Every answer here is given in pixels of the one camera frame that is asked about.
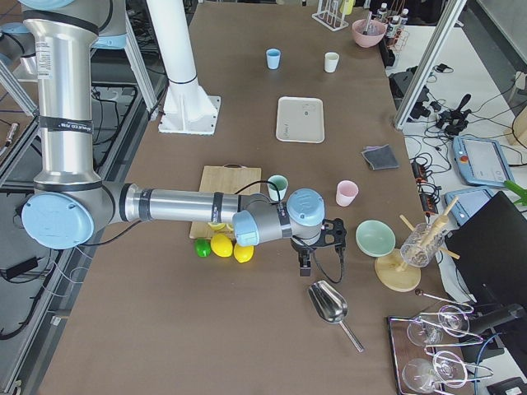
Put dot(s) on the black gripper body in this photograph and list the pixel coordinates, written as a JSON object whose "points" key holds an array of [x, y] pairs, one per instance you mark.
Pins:
{"points": [[300, 248]]}

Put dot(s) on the green cup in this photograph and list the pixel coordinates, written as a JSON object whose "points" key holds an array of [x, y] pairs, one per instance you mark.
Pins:
{"points": [[277, 187]]}

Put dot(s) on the blue cup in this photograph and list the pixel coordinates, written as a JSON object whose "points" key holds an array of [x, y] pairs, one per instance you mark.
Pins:
{"points": [[273, 58]]}

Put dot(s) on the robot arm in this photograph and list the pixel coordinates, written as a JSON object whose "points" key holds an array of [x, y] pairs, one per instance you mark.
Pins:
{"points": [[72, 202]]}

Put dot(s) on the beige rabbit tray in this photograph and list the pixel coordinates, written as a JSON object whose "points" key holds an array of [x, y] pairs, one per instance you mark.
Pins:
{"points": [[300, 119]]}

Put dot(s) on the metal scoop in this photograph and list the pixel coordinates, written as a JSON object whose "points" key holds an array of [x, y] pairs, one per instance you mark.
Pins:
{"points": [[332, 308]]}

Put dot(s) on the yellow lemon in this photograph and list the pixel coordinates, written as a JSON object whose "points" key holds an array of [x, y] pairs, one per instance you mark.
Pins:
{"points": [[221, 245], [243, 254]]}

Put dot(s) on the green bowl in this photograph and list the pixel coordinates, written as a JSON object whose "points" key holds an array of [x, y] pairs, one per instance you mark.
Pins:
{"points": [[375, 238]]}

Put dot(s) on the pink cup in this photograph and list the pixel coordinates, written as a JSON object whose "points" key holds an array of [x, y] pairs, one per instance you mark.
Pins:
{"points": [[346, 192]]}

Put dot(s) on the wooden cup tree stand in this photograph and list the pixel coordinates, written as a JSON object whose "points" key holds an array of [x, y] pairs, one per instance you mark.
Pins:
{"points": [[394, 272]]}

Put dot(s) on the lemon half slice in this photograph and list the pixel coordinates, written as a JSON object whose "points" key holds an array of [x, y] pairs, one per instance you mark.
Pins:
{"points": [[216, 226]]}

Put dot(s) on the wooden cutting board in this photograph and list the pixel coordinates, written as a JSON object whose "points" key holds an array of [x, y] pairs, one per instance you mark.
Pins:
{"points": [[226, 180]]}

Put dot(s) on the green lime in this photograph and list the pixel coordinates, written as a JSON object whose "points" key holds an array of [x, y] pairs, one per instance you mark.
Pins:
{"points": [[202, 248]]}

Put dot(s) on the clear glass mug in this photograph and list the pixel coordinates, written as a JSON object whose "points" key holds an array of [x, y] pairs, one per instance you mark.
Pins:
{"points": [[417, 254]]}

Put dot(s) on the grey folded cloth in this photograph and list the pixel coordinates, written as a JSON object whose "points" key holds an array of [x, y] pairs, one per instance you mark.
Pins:
{"points": [[380, 157]]}

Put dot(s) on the wine glass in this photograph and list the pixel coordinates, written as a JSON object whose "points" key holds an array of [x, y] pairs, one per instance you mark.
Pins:
{"points": [[450, 369], [453, 320], [422, 333], [419, 376]]}

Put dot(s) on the blue teach pendant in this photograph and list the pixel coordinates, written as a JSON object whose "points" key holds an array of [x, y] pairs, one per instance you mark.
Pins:
{"points": [[470, 200], [481, 161]]}

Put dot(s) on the black monitor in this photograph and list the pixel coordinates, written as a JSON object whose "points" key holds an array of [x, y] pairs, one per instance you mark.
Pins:
{"points": [[492, 249]]}

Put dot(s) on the cream cup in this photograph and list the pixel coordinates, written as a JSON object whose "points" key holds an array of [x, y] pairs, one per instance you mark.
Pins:
{"points": [[331, 60]]}

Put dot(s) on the metal muddler in bowl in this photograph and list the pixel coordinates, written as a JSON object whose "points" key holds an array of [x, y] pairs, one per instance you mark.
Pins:
{"points": [[367, 22]]}

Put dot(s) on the pink bowl with ice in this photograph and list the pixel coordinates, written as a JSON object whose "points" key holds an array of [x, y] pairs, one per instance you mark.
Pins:
{"points": [[375, 33]]}

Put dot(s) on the yellow cup on rack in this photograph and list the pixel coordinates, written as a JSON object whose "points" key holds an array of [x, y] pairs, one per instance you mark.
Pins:
{"points": [[347, 7]]}

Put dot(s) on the white pedestal column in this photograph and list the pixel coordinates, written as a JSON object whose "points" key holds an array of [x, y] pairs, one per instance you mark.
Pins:
{"points": [[187, 109]]}

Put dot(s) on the white wire rack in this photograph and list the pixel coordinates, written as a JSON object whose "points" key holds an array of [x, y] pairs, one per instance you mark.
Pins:
{"points": [[331, 14]]}

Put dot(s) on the aluminium frame post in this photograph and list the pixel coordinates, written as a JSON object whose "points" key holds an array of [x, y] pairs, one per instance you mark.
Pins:
{"points": [[447, 21]]}

